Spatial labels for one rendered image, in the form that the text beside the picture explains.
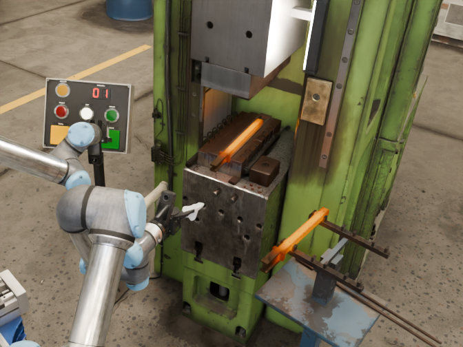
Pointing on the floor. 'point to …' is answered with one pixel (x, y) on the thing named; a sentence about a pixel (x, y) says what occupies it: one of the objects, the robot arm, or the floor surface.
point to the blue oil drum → (129, 9)
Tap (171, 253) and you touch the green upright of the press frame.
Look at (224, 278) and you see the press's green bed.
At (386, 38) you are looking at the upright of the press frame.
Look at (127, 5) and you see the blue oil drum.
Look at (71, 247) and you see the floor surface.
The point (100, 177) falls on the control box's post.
